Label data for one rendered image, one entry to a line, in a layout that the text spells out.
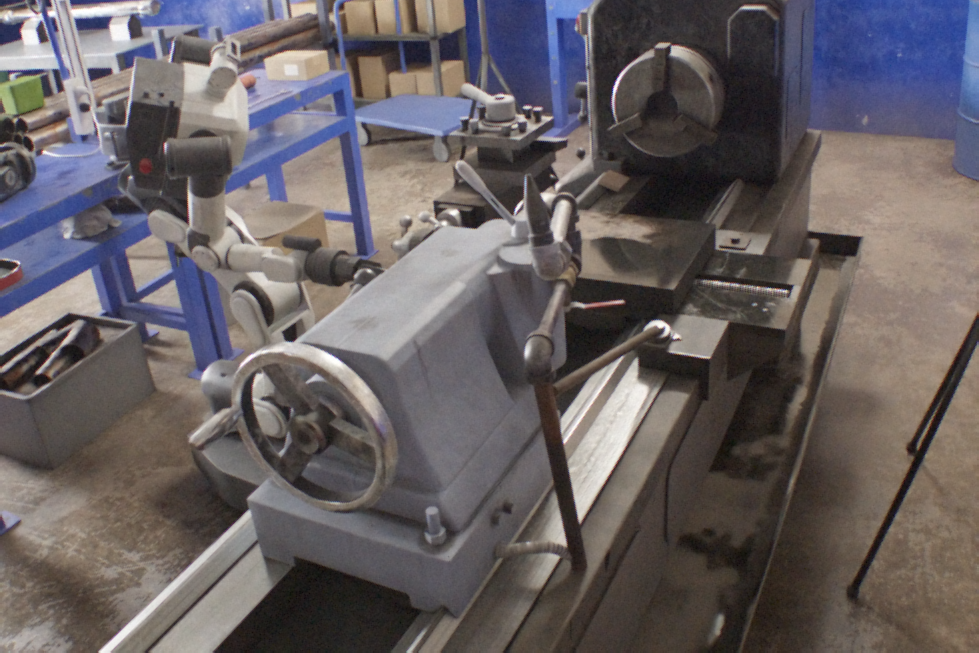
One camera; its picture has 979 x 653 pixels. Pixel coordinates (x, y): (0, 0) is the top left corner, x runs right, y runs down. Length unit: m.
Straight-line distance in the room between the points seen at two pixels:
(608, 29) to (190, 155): 1.09
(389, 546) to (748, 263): 1.05
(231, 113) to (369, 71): 4.12
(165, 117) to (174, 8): 5.71
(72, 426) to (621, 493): 2.27
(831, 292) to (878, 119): 2.99
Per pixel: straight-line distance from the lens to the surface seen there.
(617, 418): 1.48
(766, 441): 2.19
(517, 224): 1.31
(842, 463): 2.83
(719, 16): 2.34
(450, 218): 1.79
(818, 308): 2.77
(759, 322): 1.68
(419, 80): 6.16
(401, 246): 2.05
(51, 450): 3.23
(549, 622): 1.16
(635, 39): 2.41
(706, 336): 1.63
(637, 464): 1.39
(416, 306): 1.15
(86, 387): 3.28
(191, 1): 7.86
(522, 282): 1.25
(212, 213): 2.29
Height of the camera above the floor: 1.68
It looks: 25 degrees down
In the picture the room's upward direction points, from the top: 6 degrees counter-clockwise
